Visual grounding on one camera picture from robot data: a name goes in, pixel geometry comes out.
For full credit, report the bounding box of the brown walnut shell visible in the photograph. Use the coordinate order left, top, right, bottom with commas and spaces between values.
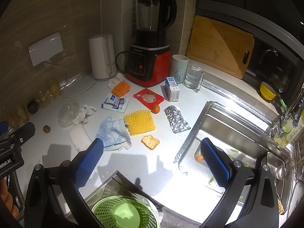
43, 125, 51, 133

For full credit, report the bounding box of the white paper tissue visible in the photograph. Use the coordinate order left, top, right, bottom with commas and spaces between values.
73, 104, 97, 125

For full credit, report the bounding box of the clear plastic bag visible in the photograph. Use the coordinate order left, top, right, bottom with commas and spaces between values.
58, 99, 80, 128

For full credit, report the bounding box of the silver blister pack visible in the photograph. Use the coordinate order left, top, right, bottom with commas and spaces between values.
164, 105, 191, 134

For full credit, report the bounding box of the bread slice piece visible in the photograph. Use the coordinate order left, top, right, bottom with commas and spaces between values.
141, 135, 160, 150

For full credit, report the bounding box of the yellow foam fruit net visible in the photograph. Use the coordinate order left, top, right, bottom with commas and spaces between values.
124, 110, 156, 135

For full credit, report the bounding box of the blue white wipes packet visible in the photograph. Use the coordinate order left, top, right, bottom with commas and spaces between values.
101, 93, 129, 113

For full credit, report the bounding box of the orange foam fruit net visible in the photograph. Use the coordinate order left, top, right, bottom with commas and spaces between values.
111, 81, 130, 98

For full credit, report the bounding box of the red snack packet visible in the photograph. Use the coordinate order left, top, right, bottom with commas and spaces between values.
133, 88, 164, 110

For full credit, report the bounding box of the small blue white carton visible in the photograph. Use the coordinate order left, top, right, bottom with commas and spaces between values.
165, 77, 180, 102

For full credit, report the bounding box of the green perforated trash basket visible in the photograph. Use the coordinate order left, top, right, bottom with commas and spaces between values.
92, 196, 160, 228

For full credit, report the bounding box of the person left hand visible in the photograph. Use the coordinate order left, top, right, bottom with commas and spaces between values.
0, 179, 19, 219

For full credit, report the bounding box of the food container in sink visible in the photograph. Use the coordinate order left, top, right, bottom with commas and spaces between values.
194, 143, 209, 168

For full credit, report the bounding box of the dark round jar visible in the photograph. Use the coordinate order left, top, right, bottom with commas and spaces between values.
27, 99, 39, 114

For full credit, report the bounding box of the stainless steel sink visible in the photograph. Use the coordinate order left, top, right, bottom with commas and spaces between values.
174, 101, 294, 211

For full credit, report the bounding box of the amber glass teapot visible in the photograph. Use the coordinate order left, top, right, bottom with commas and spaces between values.
36, 89, 53, 108

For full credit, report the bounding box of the metal spoon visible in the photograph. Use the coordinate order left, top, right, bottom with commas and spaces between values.
275, 161, 303, 180

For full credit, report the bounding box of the chrome faucet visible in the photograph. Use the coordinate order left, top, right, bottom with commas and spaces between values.
268, 84, 303, 138

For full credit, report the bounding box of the dish soap bottle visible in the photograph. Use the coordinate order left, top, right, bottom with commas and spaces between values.
274, 111, 303, 148

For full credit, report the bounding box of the small orange fruit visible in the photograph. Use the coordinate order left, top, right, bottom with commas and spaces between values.
151, 104, 160, 114

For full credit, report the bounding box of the yellow bowl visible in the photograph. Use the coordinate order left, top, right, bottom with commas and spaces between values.
260, 81, 277, 101

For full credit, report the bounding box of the crumpled white tissue by kettle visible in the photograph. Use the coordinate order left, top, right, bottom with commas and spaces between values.
108, 73, 125, 89

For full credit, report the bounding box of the white electric kettle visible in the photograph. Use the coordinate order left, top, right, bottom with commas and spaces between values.
89, 33, 117, 80

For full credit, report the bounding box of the clear glass mug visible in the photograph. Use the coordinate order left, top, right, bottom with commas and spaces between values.
183, 64, 205, 93

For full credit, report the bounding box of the white ceramic cup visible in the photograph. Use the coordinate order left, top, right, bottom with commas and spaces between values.
169, 55, 189, 84

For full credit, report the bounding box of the red black blender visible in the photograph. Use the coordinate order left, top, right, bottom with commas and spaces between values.
125, 0, 177, 87

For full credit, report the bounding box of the bamboo cutting board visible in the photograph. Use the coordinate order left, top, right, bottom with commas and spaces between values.
187, 15, 255, 79

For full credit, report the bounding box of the white wall socket cover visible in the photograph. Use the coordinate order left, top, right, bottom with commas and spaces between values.
28, 32, 63, 67

